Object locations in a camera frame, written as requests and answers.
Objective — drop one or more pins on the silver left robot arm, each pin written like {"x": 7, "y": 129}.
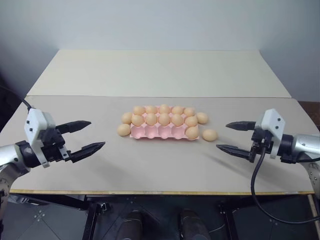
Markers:
{"x": 10, "y": 155}

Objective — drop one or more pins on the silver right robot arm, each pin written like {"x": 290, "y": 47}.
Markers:
{"x": 302, "y": 145}

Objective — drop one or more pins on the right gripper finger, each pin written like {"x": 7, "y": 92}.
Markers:
{"x": 242, "y": 125}
{"x": 235, "y": 150}

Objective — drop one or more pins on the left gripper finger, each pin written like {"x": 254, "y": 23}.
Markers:
{"x": 75, "y": 125}
{"x": 86, "y": 150}

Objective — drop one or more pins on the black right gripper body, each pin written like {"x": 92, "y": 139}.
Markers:
{"x": 261, "y": 145}

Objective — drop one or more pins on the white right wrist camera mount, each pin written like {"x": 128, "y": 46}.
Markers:
{"x": 273, "y": 122}

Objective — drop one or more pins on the pink egg tray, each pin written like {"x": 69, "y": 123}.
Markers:
{"x": 155, "y": 132}

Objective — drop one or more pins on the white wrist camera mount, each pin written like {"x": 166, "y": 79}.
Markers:
{"x": 35, "y": 120}
{"x": 273, "y": 122}

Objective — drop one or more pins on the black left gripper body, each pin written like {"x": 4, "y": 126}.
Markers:
{"x": 52, "y": 147}

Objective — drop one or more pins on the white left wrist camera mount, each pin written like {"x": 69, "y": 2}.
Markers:
{"x": 35, "y": 120}

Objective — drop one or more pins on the dark rounded shape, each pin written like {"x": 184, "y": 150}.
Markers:
{"x": 193, "y": 225}
{"x": 133, "y": 225}

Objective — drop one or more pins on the tan egg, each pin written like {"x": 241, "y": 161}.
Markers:
{"x": 202, "y": 117}
{"x": 191, "y": 132}
{"x": 164, "y": 108}
{"x": 164, "y": 119}
{"x": 177, "y": 120}
{"x": 189, "y": 111}
{"x": 123, "y": 130}
{"x": 137, "y": 120}
{"x": 209, "y": 135}
{"x": 126, "y": 117}
{"x": 139, "y": 109}
{"x": 177, "y": 110}
{"x": 151, "y": 119}
{"x": 151, "y": 109}
{"x": 191, "y": 121}

